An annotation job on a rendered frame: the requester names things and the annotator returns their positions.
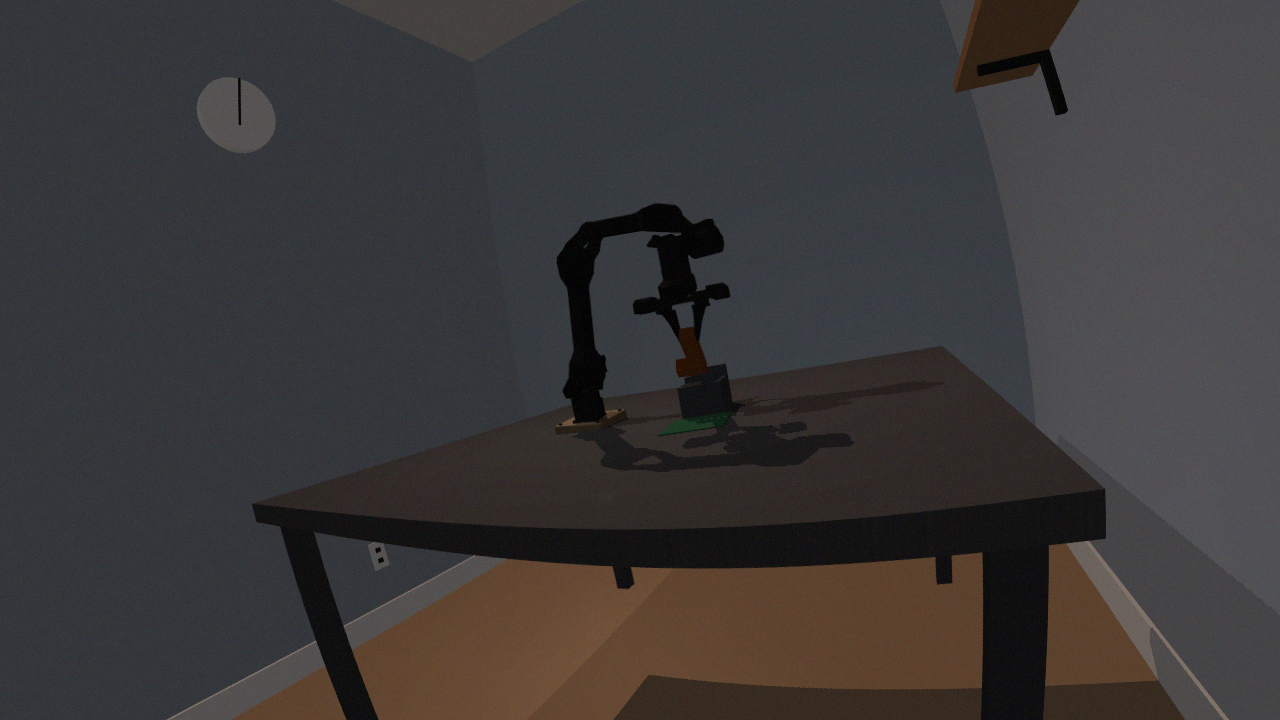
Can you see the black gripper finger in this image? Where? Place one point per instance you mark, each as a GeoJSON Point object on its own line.
{"type": "Point", "coordinates": [698, 310]}
{"type": "Point", "coordinates": [671, 316]}

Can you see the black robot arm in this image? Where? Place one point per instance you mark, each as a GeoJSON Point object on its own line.
{"type": "Point", "coordinates": [587, 368]}

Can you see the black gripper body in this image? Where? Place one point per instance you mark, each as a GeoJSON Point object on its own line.
{"type": "Point", "coordinates": [652, 304]}

